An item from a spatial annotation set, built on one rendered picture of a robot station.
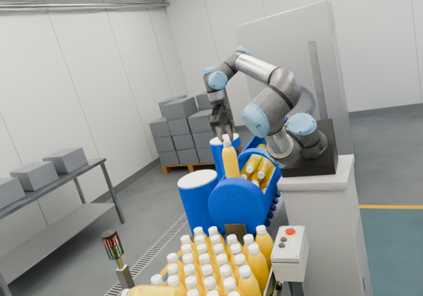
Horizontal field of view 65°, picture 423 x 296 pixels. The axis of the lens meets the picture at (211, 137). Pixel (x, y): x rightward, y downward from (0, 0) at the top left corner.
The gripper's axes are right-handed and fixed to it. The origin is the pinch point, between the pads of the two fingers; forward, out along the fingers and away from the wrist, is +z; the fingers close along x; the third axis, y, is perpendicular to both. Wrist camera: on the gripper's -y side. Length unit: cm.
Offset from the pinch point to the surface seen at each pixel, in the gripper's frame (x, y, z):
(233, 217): 1.8, -11.5, 34.8
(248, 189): -8.9, -11.3, 21.0
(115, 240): 33, -55, 17
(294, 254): -33, -45, 31
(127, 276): 34, -55, 34
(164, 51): 289, 486, -66
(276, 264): -26, -46, 34
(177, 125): 209, 315, 55
